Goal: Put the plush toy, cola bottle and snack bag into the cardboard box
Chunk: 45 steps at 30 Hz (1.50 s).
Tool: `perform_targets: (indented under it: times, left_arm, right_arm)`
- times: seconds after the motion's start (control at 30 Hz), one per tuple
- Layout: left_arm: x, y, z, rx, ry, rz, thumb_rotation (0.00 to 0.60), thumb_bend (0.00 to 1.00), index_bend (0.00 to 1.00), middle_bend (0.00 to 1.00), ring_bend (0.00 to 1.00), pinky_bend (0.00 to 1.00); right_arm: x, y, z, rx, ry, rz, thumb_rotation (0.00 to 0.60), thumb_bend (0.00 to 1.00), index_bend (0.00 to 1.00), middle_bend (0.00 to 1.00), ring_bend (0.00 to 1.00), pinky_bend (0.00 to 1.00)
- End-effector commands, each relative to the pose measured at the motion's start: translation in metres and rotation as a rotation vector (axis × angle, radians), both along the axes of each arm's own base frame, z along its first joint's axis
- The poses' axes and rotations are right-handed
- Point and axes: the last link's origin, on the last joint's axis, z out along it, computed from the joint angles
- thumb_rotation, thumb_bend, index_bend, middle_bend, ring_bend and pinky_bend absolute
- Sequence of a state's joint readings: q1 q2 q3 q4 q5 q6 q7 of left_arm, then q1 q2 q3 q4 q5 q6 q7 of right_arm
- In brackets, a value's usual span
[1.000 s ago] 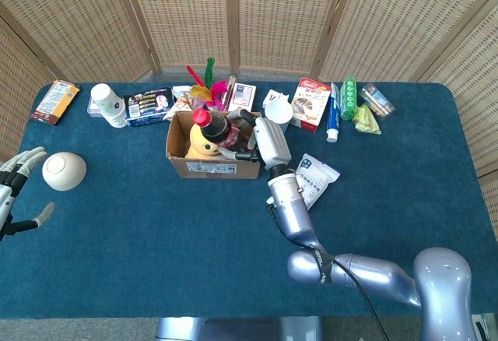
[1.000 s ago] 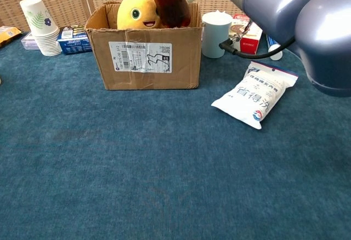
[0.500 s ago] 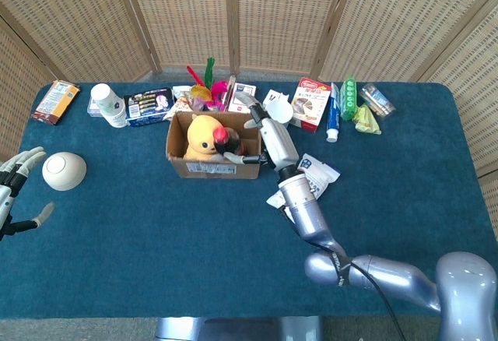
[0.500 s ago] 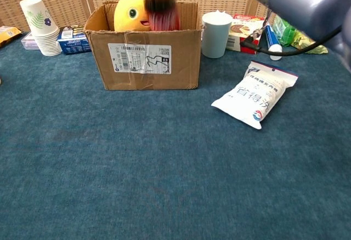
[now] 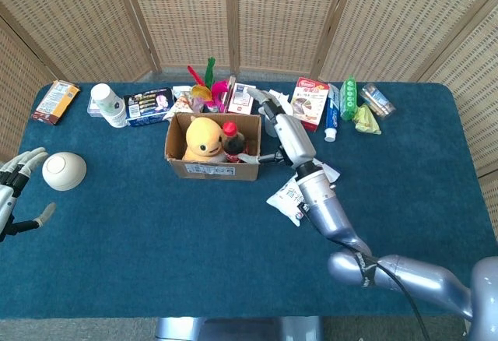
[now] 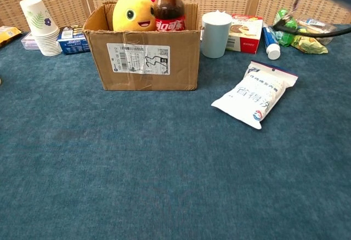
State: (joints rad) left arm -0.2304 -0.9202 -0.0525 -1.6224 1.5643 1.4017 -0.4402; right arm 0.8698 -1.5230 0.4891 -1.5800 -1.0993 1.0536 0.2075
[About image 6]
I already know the brown cardboard box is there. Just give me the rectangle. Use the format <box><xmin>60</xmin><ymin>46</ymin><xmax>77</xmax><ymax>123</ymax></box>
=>
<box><xmin>83</xmin><ymin>1</ymin><xmax>202</xmax><ymax>92</ymax></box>

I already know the white salt bag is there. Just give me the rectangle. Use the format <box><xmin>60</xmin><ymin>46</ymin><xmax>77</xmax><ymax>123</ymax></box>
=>
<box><xmin>211</xmin><ymin>60</ymin><xmax>299</xmax><ymax>130</ymax></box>

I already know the cola bottle with red cap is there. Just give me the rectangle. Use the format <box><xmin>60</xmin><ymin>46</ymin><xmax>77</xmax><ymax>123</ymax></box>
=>
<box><xmin>152</xmin><ymin>0</ymin><xmax>186</xmax><ymax>32</ymax></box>

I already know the yellow plush toy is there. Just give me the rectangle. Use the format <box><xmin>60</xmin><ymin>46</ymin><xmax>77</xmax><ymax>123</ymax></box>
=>
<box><xmin>112</xmin><ymin>0</ymin><xmax>157</xmax><ymax>32</ymax></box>

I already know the red white cake box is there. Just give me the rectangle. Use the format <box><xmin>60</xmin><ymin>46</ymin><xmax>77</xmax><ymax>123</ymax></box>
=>
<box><xmin>225</xmin><ymin>14</ymin><xmax>264</xmax><ymax>55</ymax></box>

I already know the dark blue printed box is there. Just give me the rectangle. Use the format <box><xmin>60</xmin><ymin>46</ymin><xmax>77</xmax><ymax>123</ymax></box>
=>
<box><xmin>56</xmin><ymin>25</ymin><xmax>91</xmax><ymax>55</ymax></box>

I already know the blue table cloth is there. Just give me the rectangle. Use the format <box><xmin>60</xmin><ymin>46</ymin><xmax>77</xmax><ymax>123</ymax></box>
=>
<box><xmin>0</xmin><ymin>23</ymin><xmax>351</xmax><ymax>240</ymax></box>

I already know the light blue plastic cup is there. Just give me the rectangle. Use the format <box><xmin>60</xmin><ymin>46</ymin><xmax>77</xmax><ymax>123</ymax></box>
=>
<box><xmin>201</xmin><ymin>12</ymin><xmax>233</xmax><ymax>59</ymax></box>

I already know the blue white tube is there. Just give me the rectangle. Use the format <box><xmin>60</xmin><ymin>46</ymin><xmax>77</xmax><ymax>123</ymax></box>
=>
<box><xmin>262</xmin><ymin>22</ymin><xmax>282</xmax><ymax>61</ymax></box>

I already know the green snack packet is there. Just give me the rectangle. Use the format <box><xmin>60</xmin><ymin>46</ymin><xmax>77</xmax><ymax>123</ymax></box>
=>
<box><xmin>274</xmin><ymin>8</ymin><xmax>298</xmax><ymax>47</ymax></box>

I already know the yellow green snack bag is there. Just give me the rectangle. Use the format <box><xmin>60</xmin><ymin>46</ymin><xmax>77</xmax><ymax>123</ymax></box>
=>
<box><xmin>290</xmin><ymin>28</ymin><xmax>329</xmax><ymax>55</ymax></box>

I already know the stack of paper cups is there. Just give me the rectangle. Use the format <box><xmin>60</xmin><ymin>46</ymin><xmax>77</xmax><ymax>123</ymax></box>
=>
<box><xmin>19</xmin><ymin>0</ymin><xmax>63</xmax><ymax>57</ymax></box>

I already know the clear jar of biscuit sticks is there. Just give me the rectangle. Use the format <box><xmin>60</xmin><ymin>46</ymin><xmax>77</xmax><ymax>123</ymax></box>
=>
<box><xmin>296</xmin><ymin>16</ymin><xmax>338</xmax><ymax>46</ymax></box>

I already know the orange brown snack packet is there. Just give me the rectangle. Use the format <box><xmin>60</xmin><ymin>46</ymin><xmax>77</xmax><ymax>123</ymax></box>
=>
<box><xmin>0</xmin><ymin>26</ymin><xmax>22</xmax><ymax>48</ymax></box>

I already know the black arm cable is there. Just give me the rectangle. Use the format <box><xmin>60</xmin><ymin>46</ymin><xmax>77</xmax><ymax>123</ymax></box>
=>
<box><xmin>273</xmin><ymin>0</ymin><xmax>351</xmax><ymax>37</ymax></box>

